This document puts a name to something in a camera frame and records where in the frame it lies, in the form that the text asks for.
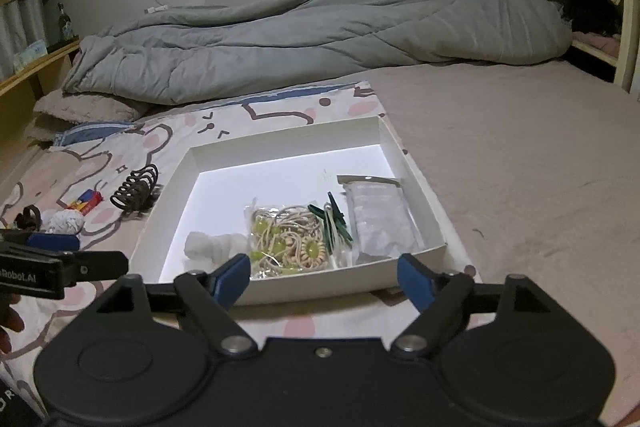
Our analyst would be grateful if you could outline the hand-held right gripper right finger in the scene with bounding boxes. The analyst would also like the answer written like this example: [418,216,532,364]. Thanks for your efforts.
[390,253,544,356]

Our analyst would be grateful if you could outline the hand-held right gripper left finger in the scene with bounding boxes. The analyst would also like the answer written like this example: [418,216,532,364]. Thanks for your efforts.
[95,253,257,356]

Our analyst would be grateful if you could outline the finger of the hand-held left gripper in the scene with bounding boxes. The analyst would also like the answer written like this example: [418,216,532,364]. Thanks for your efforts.
[0,229,82,253]
[62,251,129,284]

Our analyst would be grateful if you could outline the white knitted bundle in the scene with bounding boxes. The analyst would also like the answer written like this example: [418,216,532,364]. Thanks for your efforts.
[47,211,86,236]

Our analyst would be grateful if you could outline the yellow headlamp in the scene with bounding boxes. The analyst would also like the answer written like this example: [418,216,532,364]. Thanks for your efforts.
[15,204,44,231]

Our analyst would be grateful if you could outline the white gauze roll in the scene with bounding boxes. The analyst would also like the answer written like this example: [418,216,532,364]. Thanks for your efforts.
[185,231,248,265]

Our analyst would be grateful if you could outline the colourful card box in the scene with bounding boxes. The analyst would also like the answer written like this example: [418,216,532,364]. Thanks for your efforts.
[62,189,104,214]

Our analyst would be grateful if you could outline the bag of hair ties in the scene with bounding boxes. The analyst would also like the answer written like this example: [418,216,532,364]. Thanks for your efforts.
[243,204,353,280]

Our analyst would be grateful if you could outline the clear plastic packet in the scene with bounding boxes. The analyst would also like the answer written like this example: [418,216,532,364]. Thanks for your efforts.
[336,174,426,265]

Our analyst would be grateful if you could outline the dark hair claw clip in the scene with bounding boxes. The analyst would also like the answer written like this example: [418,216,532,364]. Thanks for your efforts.
[110,164,161,211]

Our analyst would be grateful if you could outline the green hair clips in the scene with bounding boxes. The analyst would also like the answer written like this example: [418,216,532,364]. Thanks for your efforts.
[307,192,353,244]

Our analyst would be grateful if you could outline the white cardboard box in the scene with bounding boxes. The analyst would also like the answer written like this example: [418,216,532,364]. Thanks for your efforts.
[131,116,447,306]

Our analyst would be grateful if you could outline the person's left hand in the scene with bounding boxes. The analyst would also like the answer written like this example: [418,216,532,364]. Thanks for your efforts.
[0,294,24,355]

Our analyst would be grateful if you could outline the beige pillow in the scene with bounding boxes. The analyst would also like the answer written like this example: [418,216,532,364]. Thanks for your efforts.
[32,89,153,125]

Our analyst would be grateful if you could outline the printed cartoon blanket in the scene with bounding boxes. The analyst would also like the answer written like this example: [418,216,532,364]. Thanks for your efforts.
[0,81,481,388]

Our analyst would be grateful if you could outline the wooden bedside shelf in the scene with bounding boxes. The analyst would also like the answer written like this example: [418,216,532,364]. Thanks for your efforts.
[0,38,81,128]

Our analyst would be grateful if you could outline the tissue pack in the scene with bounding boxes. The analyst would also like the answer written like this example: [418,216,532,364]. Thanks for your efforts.
[12,41,48,70]

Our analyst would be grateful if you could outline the grey curtain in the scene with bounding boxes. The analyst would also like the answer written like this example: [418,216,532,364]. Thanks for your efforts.
[0,0,48,80]

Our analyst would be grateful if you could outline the green glass bottle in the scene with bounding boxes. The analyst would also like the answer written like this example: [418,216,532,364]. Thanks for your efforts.
[56,3,74,45]

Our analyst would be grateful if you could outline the grey duvet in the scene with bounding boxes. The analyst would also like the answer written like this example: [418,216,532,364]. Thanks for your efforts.
[62,0,573,105]

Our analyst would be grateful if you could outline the folded pink cloth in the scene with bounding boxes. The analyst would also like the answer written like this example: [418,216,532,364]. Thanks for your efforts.
[572,32,621,56]

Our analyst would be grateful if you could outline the dark clothes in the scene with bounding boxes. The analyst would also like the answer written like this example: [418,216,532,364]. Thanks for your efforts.
[562,0,623,38]

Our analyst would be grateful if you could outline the wooden cubby shelf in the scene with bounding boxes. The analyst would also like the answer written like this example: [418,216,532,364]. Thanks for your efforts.
[491,0,640,92]

